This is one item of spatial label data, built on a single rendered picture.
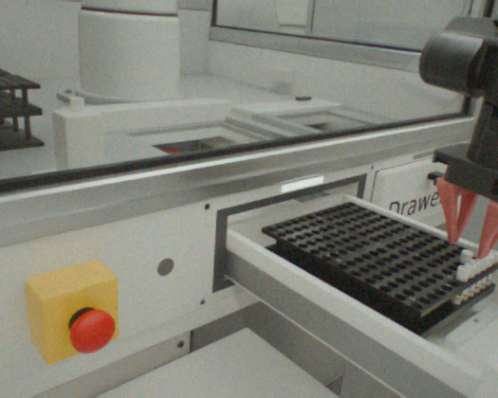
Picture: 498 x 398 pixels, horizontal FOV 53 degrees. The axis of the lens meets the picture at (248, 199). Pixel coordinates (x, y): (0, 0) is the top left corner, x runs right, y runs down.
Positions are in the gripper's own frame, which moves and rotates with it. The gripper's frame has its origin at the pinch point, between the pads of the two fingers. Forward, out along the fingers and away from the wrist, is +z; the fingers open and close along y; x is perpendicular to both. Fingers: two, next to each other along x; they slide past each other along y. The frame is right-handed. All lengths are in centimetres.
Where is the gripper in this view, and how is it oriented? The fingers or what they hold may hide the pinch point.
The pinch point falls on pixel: (469, 244)
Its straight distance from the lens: 56.8
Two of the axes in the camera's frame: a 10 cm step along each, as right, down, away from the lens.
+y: -6.2, -3.9, 6.8
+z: -1.1, 9.0, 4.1
